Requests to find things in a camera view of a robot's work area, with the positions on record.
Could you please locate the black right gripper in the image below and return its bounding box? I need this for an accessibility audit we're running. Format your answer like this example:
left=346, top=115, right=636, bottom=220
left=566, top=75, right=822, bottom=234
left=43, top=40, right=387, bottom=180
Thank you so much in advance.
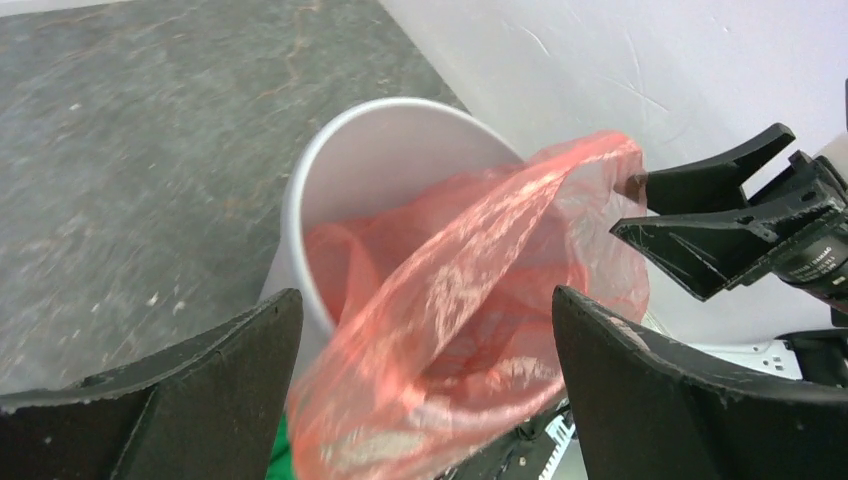
left=611, top=123, right=847, bottom=313

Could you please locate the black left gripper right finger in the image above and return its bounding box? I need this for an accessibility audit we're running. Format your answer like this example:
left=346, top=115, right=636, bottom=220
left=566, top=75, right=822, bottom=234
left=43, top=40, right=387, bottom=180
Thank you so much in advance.
left=552, top=286, right=847, bottom=479

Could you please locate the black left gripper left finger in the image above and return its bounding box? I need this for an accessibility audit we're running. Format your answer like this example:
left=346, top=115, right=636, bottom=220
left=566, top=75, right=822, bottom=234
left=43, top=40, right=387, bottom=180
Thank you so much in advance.
left=1, top=289, right=303, bottom=480

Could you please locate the red plastic trash bag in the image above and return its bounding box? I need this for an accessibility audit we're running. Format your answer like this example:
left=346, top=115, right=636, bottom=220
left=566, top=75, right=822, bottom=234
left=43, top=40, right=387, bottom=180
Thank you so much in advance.
left=286, top=131, right=650, bottom=479

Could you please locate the grey plastic trash bin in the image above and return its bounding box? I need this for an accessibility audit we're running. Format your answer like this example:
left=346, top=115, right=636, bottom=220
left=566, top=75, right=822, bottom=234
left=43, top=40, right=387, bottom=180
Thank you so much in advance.
left=260, top=97, right=523, bottom=378

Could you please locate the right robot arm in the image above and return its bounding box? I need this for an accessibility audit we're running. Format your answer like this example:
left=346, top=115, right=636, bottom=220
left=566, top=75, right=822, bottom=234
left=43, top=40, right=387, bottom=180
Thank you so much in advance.
left=612, top=123, right=847, bottom=388

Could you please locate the green cloth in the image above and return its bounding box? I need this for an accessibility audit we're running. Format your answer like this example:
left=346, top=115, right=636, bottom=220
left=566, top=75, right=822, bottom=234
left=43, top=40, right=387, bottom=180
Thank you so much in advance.
left=265, top=415, right=296, bottom=480

